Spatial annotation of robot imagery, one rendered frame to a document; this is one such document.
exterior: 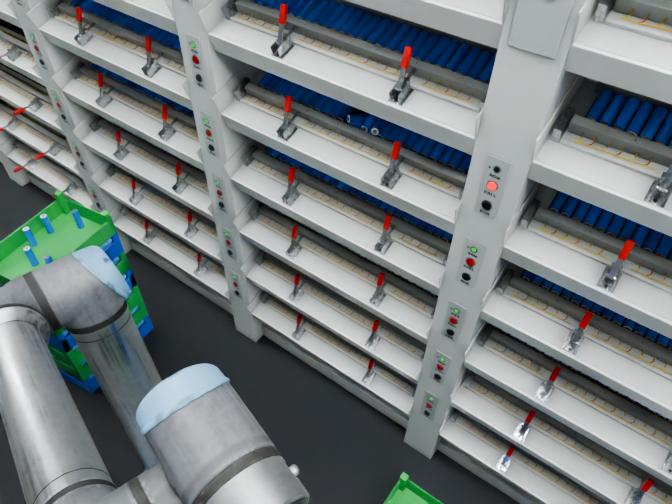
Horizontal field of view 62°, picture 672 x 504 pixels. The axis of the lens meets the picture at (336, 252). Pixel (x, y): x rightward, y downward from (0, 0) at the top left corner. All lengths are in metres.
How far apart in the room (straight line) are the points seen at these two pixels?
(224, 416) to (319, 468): 1.26
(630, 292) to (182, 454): 0.77
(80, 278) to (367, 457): 1.05
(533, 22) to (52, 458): 0.79
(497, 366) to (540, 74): 0.70
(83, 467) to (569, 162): 0.77
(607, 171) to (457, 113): 0.25
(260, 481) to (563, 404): 0.93
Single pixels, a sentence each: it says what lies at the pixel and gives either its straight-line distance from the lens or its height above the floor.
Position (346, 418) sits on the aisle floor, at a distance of 1.83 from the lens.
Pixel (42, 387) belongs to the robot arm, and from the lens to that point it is 0.85.
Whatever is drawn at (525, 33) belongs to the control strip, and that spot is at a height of 1.30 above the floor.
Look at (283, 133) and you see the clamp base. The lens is 1.21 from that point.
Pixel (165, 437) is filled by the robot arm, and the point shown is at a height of 1.17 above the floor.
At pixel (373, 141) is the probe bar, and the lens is 1.15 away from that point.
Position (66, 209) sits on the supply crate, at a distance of 1.86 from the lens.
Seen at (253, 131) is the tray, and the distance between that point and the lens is 1.28.
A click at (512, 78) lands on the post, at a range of 0.87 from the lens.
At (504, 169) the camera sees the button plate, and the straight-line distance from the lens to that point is 0.95.
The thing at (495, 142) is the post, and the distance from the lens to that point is 0.93.
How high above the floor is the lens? 1.64
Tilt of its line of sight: 47 degrees down
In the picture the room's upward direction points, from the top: 1 degrees clockwise
